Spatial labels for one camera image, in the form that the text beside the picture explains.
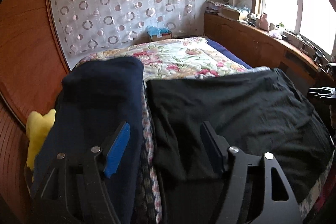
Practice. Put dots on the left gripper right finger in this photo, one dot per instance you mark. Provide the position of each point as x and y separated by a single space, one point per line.
255 188

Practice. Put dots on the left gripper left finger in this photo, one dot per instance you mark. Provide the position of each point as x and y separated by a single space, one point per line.
74 190

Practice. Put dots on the black t-shirt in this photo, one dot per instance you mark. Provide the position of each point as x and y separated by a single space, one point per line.
258 111

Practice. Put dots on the blue and white floral sheet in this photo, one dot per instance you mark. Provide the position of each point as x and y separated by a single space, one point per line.
308 202

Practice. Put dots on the yellow plush toy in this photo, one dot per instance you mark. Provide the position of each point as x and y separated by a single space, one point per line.
38 127

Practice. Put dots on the long wooden cabinet desk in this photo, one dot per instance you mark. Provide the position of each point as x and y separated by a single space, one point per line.
256 48

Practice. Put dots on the pink bottle on desk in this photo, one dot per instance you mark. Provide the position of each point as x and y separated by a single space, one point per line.
264 23

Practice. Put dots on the folded navy garment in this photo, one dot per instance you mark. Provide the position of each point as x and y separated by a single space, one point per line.
96 97

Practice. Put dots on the blue blanket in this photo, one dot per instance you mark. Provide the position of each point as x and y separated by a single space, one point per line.
227 53

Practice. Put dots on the cardboard box on desk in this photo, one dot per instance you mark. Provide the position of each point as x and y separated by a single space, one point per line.
230 13

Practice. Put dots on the floral quilt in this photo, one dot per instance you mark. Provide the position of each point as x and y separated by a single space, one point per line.
175 59

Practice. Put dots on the wooden wardrobe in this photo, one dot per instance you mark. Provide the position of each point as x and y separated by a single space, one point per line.
32 68

